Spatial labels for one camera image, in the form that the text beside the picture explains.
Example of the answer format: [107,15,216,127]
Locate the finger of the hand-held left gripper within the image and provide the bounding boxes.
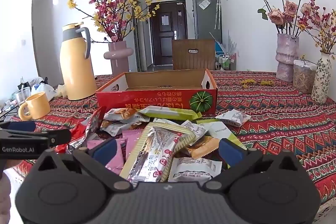
[0,121,36,132]
[0,129,72,147]

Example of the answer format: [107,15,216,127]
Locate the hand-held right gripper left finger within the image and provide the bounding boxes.
[32,138,133,192]

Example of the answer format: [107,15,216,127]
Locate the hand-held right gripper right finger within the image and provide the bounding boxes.
[202,138,303,192]

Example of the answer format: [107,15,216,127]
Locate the pile of snack packets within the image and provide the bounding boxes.
[69,105,252,183]

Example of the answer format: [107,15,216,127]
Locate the silver striped snack packet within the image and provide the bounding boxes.
[119,123,196,183]

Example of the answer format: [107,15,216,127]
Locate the long green white snack packet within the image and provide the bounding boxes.
[145,105,203,121]

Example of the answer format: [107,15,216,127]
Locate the red cardboard box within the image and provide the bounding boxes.
[96,68,218,117]

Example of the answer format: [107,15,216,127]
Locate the person's left forearm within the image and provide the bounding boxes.
[0,168,12,224]

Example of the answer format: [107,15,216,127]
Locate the yellow mug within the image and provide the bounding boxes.
[18,91,51,122]

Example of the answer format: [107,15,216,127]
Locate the clear glass cup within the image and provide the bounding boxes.
[14,87,32,105]

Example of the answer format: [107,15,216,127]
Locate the small black bag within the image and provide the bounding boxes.
[17,77,28,91]

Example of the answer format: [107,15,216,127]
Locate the white plastic bag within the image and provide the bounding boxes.
[31,77,57,101]

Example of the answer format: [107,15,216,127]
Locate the yellow thermos jug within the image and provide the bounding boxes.
[59,22,98,101]

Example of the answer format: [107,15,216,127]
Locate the fallen yellow petals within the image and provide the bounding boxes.
[240,79,275,88]

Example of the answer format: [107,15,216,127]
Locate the small storage cart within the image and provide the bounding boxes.
[215,52,237,71]

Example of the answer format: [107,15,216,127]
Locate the clear lidded food container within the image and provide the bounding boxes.
[292,59,318,95]

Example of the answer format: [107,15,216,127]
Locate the purple textured vase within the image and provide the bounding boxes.
[275,33,300,82]

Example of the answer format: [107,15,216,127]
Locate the wooden chair back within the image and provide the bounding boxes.
[171,39,216,71]

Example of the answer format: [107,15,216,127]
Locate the floral print vase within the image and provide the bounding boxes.
[311,52,333,105]

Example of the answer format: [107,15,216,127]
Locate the dark brown door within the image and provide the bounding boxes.
[148,0,188,66]

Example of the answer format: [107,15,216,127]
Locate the grey refrigerator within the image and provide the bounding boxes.
[192,0,222,41]

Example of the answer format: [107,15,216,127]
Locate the white umbrella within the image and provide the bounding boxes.
[214,0,221,30]

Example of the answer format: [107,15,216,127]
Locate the dried pink roses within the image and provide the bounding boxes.
[246,0,314,36]

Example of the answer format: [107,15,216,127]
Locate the red and yellow berry branches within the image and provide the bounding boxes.
[297,0,336,55]

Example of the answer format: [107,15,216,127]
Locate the pink ring vase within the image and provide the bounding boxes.
[103,41,134,78]

